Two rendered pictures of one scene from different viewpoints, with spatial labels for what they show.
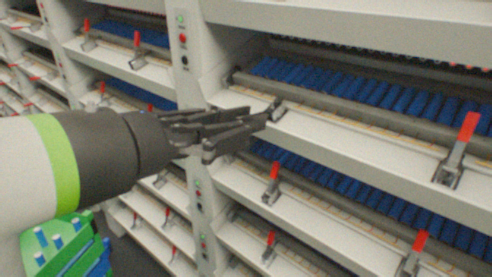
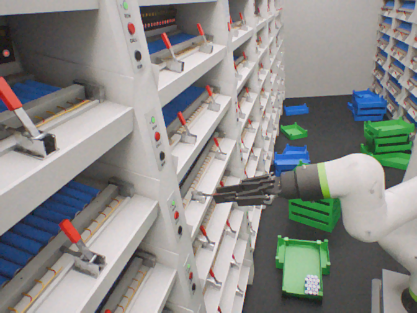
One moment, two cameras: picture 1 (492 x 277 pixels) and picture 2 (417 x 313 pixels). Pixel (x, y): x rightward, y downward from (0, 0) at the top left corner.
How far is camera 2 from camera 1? 98 cm
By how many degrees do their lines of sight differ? 92
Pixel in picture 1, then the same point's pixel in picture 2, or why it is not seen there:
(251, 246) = (211, 299)
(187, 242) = not seen: outside the picture
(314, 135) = (211, 185)
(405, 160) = (216, 164)
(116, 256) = not seen: outside the picture
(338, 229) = (216, 217)
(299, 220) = (217, 231)
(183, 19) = (174, 200)
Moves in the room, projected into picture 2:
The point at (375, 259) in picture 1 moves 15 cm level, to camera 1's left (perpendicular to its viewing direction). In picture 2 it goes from (224, 206) to (244, 228)
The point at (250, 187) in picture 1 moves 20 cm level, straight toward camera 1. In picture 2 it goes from (203, 259) to (257, 236)
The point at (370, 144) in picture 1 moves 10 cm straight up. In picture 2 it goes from (211, 171) to (207, 145)
